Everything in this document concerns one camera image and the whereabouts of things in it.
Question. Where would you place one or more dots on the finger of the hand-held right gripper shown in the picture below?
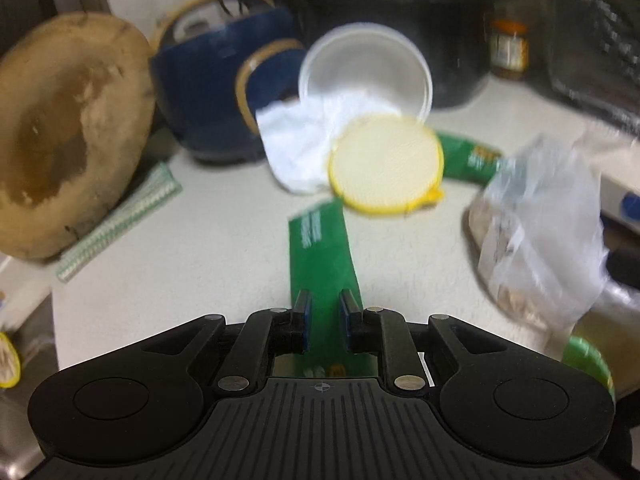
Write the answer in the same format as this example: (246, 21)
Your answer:
(625, 267)

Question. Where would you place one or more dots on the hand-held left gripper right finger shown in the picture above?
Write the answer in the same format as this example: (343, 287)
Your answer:
(347, 320)

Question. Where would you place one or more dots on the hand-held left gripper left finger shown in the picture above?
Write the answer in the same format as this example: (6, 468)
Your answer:
(302, 320)

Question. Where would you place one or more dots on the green snack packet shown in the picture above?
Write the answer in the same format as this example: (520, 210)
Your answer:
(465, 155)
(325, 255)

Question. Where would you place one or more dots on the clear plastic bag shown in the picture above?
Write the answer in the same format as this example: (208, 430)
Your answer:
(540, 240)

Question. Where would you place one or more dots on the green trash bag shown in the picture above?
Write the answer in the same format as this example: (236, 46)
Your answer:
(585, 360)

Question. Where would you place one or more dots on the yellow rimmed round lid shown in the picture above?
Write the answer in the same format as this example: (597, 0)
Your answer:
(385, 160)

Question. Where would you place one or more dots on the white crumpled paper towel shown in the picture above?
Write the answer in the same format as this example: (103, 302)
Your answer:
(295, 145)

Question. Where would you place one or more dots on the green striped straws bundle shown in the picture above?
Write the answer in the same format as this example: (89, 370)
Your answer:
(115, 222)

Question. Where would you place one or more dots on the black appliance in plastic wrap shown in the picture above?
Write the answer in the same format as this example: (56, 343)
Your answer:
(595, 50)

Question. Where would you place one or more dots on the sauce jar with yellow label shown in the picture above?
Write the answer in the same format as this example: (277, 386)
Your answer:
(509, 50)

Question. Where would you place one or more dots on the navy blue electric pot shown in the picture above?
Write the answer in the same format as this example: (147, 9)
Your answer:
(200, 85)

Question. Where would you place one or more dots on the steel sink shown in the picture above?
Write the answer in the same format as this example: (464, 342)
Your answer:
(25, 320)

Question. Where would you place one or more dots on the black rice cooker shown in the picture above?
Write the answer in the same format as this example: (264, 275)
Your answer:
(450, 35)

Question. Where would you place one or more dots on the yellow round scrubber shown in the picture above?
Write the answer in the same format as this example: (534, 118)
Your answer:
(7, 360)

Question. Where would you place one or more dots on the round wooden cutting board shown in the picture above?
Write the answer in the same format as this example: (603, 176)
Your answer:
(65, 135)

